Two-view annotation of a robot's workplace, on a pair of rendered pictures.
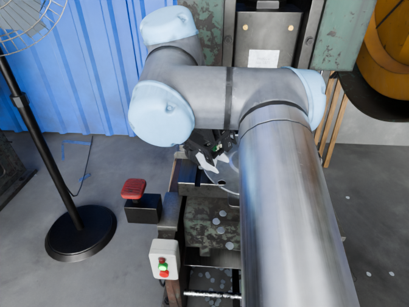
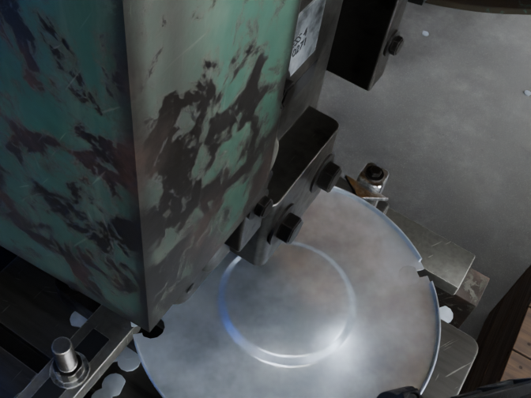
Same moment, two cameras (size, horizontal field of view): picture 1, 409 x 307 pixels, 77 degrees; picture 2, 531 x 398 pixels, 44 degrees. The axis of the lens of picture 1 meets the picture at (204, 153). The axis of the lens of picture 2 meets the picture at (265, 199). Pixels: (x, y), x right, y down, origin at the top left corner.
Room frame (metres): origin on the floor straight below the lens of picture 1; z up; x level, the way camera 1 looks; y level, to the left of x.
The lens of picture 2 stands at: (0.52, 0.15, 1.33)
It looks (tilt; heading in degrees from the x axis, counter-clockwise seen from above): 53 degrees down; 290
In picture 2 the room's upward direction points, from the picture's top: 10 degrees clockwise
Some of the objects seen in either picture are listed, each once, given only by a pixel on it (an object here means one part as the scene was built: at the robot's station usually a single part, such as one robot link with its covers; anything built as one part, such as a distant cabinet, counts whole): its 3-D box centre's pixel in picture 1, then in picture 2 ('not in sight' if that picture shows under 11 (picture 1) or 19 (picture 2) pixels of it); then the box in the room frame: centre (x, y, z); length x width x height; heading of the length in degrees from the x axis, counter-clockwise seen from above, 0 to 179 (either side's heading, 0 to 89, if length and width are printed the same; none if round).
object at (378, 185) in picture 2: not in sight; (365, 197); (0.58, -0.31, 0.75); 0.03 x 0.03 x 0.10; 86
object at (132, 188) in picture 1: (135, 195); not in sight; (0.51, 0.20, 0.72); 0.07 x 0.06 x 0.08; 176
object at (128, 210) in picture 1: (146, 219); not in sight; (0.51, 0.18, 0.62); 0.10 x 0.06 x 0.20; 86
